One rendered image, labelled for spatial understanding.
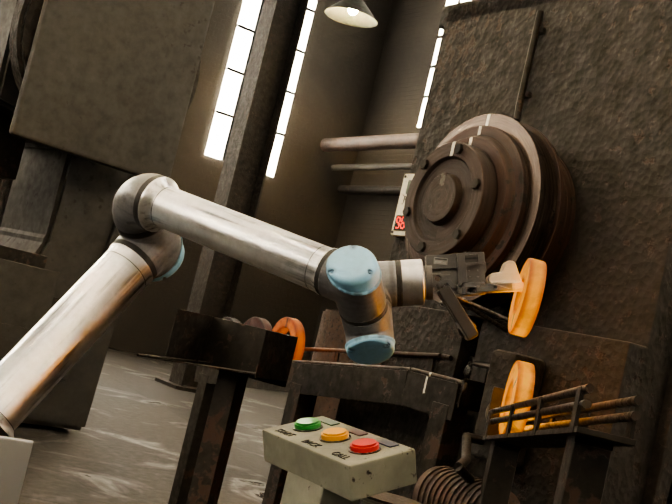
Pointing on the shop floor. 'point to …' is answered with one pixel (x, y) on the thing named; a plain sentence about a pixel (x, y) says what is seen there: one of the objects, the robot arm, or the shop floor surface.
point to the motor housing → (449, 488)
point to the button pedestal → (335, 466)
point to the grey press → (87, 138)
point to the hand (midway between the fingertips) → (528, 287)
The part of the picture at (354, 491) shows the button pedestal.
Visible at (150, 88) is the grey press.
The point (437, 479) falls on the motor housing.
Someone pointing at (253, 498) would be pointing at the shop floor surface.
